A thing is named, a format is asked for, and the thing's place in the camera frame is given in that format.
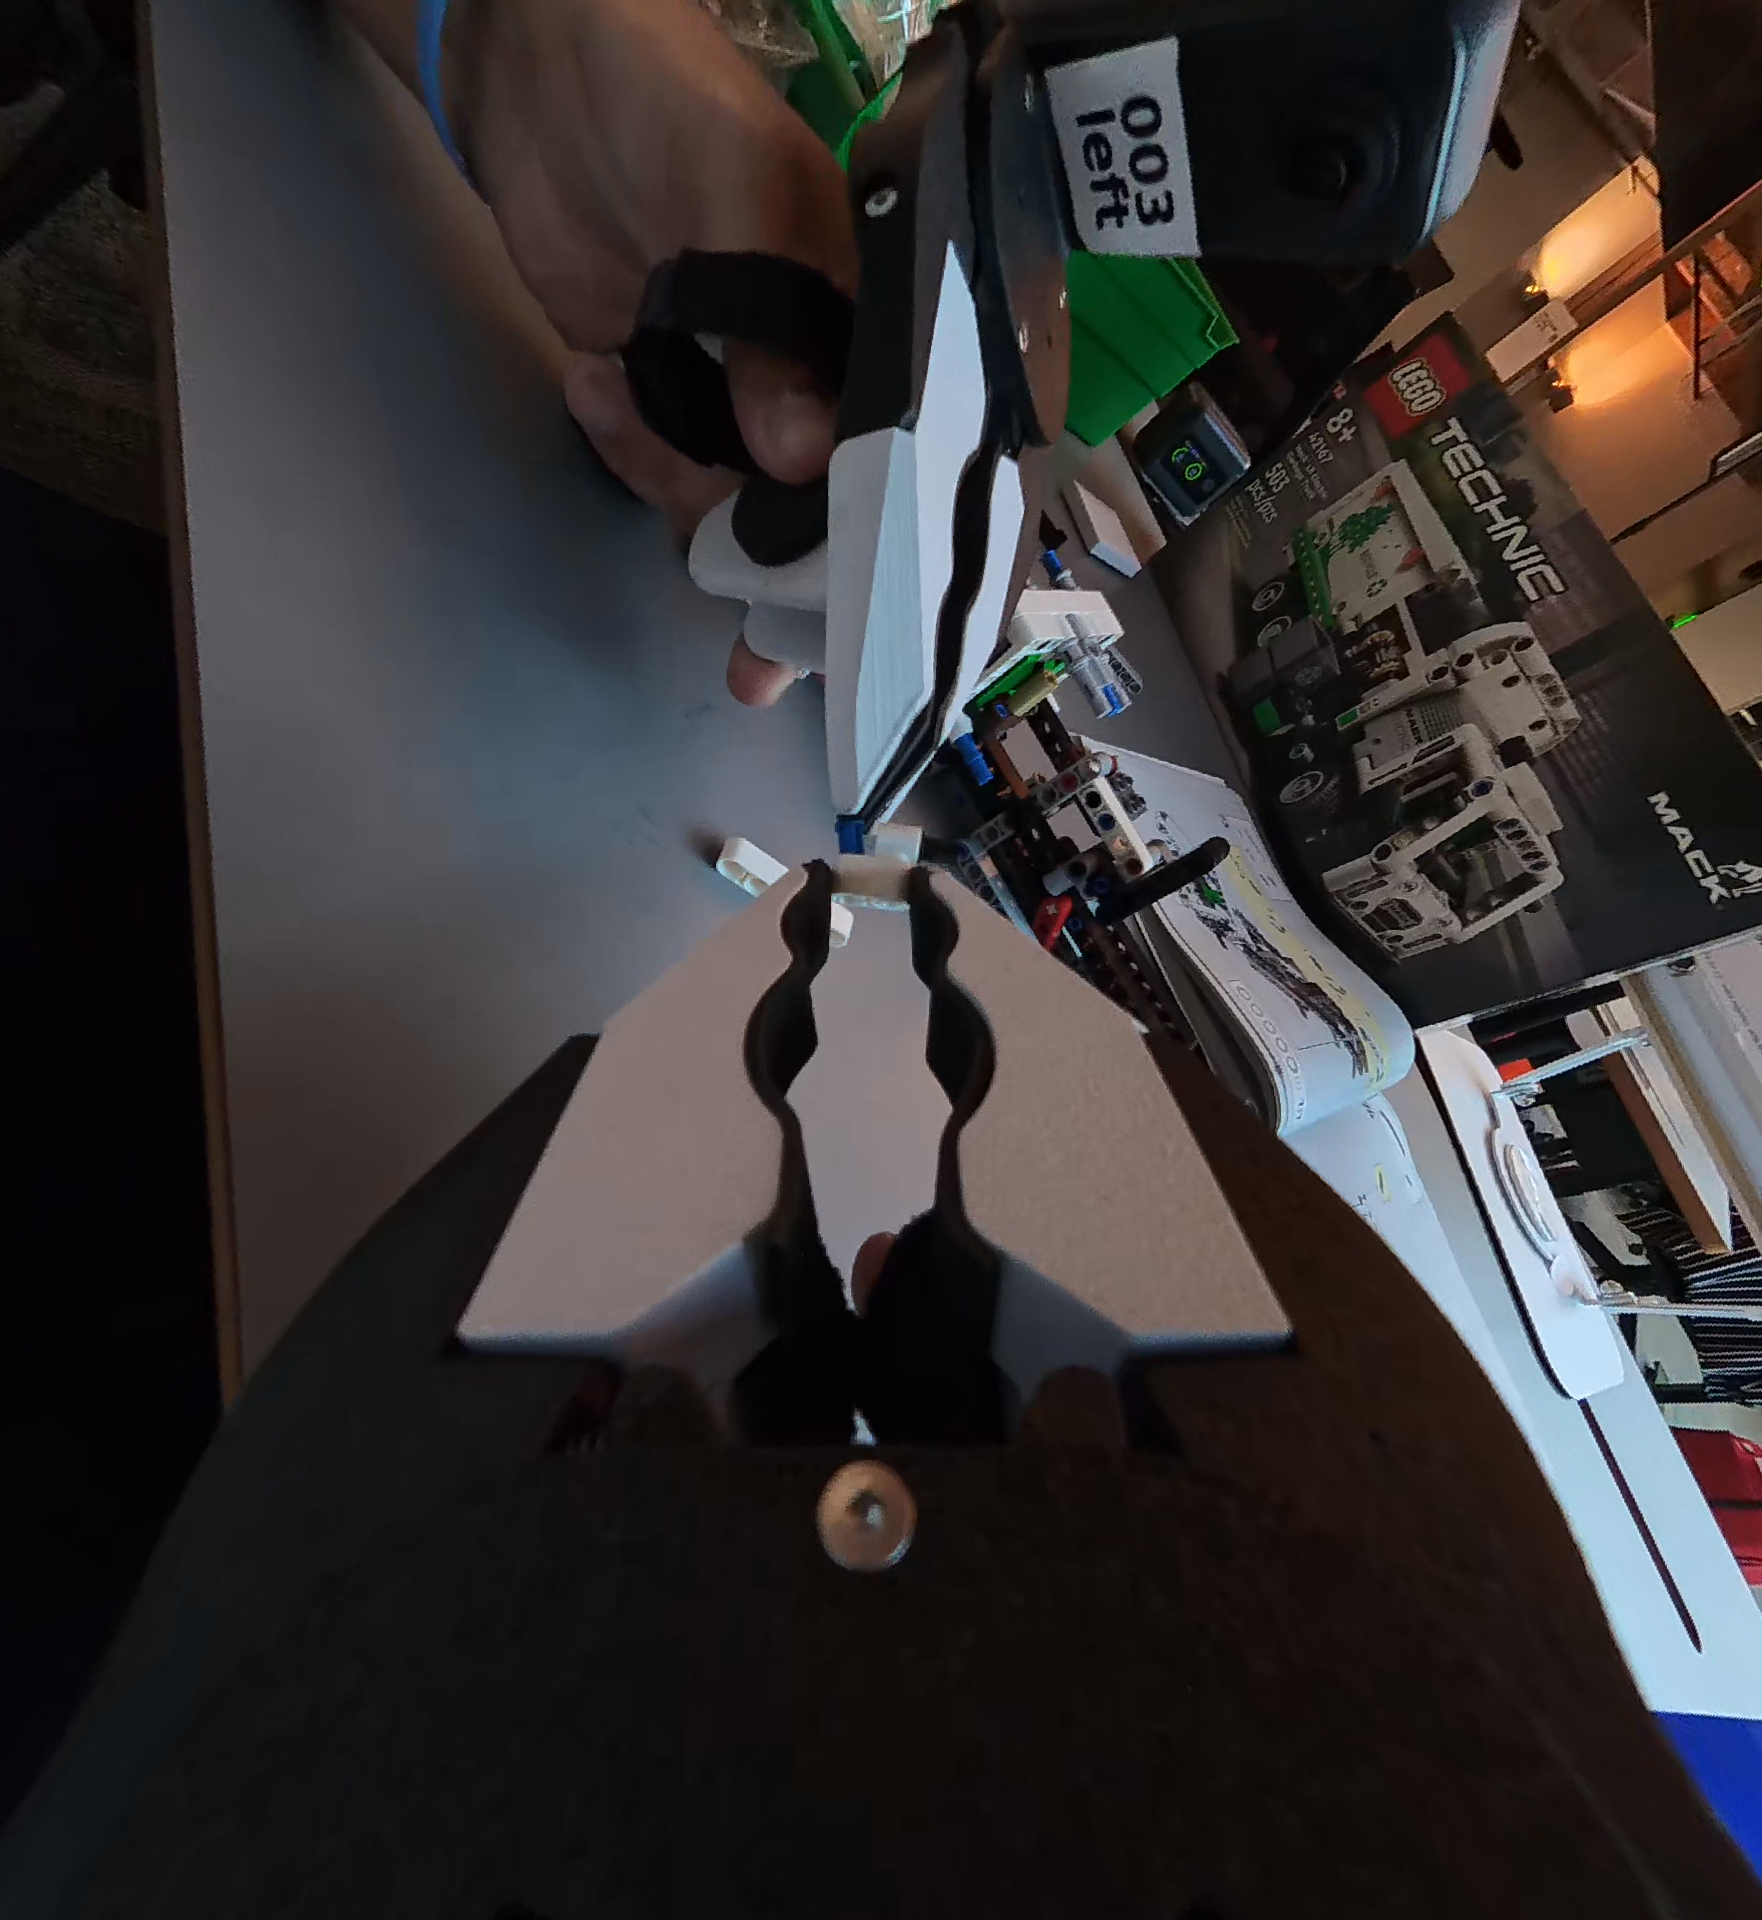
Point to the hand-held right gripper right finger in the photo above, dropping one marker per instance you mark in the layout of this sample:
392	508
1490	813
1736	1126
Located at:
1104	1157

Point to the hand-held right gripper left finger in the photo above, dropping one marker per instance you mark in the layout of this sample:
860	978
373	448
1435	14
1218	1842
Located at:
625	1141

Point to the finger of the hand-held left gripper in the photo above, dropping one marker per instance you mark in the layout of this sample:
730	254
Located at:
1004	569
882	600

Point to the white lego beam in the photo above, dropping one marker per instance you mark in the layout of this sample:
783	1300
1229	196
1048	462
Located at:
889	839

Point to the partly built lego model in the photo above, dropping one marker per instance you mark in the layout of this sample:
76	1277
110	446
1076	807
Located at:
1076	781

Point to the lego instruction booklet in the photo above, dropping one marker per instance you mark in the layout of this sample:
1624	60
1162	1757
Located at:
1271	976

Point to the small white lego connector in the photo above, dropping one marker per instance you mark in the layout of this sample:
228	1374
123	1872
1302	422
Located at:
748	867

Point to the lego set box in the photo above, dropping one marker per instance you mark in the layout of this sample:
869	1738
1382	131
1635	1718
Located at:
1496	677

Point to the person's left hand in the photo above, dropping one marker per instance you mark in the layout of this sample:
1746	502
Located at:
625	166

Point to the small white block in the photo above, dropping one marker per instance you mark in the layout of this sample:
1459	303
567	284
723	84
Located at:
1104	533

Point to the small digital timer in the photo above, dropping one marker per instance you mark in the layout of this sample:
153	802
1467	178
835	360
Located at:
1188	459

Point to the green plastic storage bin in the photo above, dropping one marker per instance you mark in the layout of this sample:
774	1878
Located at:
1136	337

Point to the striped cloth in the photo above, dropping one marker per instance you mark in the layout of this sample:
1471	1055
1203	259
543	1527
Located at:
1736	1290

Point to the red bin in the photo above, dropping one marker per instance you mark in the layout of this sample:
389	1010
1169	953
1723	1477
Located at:
1744	1507

